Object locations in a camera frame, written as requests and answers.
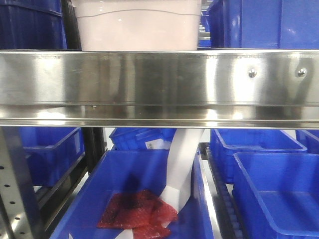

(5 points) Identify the perforated steel shelf upright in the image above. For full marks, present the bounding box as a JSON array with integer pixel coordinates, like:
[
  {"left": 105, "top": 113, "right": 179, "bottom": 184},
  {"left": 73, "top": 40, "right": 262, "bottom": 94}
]
[{"left": 0, "top": 127, "right": 46, "bottom": 239}]

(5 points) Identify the blue bin lower right back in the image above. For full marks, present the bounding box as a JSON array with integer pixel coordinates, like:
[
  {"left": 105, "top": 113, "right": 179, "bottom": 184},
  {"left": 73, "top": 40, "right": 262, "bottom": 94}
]
[{"left": 209, "top": 129, "right": 307, "bottom": 184}]

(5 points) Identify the black roller track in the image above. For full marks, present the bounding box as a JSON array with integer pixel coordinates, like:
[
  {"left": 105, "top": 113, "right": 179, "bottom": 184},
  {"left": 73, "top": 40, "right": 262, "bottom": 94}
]
[{"left": 203, "top": 145, "right": 245, "bottom": 239}]

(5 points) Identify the blue bin lower centre back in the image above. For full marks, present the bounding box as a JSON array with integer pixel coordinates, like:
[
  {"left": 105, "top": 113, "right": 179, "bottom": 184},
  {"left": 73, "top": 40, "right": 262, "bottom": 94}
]
[{"left": 109, "top": 127, "right": 176, "bottom": 151}]

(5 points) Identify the dark blue bin upper left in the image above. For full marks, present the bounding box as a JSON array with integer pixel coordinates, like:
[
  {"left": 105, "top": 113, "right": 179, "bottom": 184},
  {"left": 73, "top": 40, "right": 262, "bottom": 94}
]
[{"left": 0, "top": 0, "right": 67, "bottom": 50}]

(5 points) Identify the blue bin lower right front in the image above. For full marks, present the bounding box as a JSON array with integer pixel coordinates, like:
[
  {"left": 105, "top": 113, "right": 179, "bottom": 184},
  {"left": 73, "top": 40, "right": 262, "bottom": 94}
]
[{"left": 233, "top": 153, "right": 319, "bottom": 239}]

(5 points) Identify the white plastic lidded bin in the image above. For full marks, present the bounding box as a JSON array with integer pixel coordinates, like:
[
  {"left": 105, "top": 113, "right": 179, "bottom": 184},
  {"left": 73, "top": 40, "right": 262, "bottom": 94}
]
[{"left": 72, "top": 0, "right": 202, "bottom": 51}]

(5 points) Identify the red bubble wrap bag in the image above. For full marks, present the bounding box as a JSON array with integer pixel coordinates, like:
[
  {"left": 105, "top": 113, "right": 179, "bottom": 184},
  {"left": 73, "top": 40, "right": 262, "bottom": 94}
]
[{"left": 97, "top": 190, "right": 178, "bottom": 239}]

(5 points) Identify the white paper strip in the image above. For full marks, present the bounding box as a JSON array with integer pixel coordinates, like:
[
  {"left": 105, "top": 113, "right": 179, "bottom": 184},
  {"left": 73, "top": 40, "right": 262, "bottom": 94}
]
[{"left": 117, "top": 128, "right": 205, "bottom": 239}]

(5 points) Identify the blue bin lower left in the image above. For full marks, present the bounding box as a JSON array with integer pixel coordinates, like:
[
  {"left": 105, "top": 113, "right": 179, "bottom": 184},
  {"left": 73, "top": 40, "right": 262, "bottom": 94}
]
[{"left": 19, "top": 126, "right": 84, "bottom": 187}]

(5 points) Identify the stainless steel shelf rail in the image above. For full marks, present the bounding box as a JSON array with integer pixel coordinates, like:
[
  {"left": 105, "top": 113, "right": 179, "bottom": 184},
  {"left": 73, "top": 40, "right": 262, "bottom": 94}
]
[{"left": 0, "top": 49, "right": 319, "bottom": 129}]

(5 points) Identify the blue bin upper right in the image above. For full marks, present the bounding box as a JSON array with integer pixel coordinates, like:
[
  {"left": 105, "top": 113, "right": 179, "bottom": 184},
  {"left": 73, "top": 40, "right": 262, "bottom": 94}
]
[{"left": 207, "top": 0, "right": 319, "bottom": 49}]

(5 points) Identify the blue bin with red bags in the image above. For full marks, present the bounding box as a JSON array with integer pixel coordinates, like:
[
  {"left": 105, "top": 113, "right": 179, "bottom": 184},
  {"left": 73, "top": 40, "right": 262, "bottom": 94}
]
[{"left": 51, "top": 150, "right": 214, "bottom": 239}]

